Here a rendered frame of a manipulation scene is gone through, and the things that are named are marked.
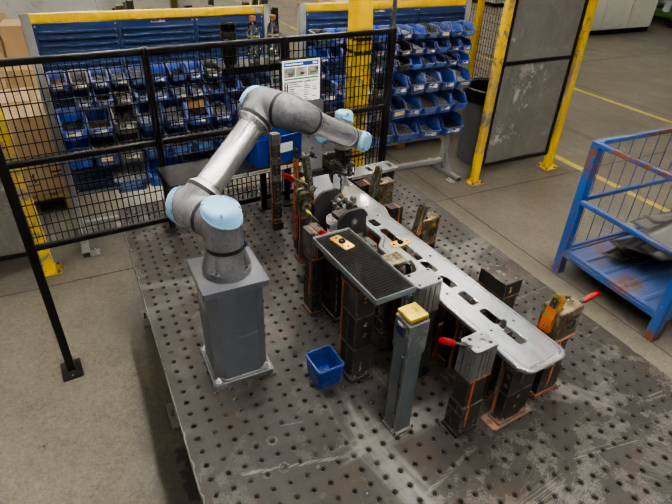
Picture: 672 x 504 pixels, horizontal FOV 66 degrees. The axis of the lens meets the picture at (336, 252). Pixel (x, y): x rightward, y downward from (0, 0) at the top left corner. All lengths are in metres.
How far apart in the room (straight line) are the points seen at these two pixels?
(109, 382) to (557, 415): 2.11
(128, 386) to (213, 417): 1.21
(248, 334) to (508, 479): 0.89
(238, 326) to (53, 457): 1.31
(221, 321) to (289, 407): 0.37
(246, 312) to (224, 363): 0.21
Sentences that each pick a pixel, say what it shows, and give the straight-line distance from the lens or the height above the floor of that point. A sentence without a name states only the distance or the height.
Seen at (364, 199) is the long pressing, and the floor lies 1.00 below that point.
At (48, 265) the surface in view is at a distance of 3.86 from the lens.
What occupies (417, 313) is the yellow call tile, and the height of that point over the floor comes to 1.16.
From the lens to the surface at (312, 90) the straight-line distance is 2.73.
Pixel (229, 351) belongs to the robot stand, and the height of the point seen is 0.85.
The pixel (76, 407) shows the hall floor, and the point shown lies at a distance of 2.91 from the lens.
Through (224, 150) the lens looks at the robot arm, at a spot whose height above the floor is 1.41.
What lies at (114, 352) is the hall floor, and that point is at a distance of 3.12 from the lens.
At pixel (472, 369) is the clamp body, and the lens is 1.53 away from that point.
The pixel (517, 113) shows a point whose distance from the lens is 5.01.
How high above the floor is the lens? 2.05
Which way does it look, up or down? 33 degrees down
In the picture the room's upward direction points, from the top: 2 degrees clockwise
